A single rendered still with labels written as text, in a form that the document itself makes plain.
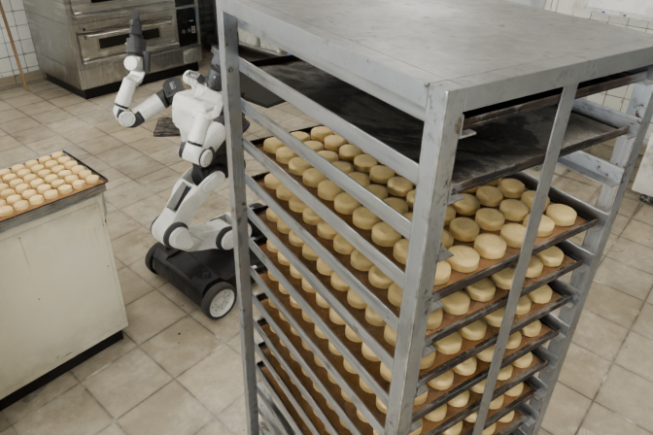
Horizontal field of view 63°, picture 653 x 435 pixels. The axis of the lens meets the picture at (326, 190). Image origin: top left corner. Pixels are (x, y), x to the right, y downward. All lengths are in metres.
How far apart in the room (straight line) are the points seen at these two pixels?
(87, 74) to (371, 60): 5.38
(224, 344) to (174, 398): 0.37
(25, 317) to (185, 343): 0.75
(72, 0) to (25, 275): 3.72
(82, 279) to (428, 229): 2.08
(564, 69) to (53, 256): 2.12
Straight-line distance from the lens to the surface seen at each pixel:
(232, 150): 1.20
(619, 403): 2.92
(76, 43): 5.87
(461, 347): 1.00
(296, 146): 0.97
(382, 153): 0.76
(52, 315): 2.62
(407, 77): 0.64
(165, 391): 2.67
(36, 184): 2.44
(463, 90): 0.61
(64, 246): 2.47
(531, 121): 0.96
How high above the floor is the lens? 2.01
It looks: 30 degrees down
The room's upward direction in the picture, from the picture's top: 2 degrees clockwise
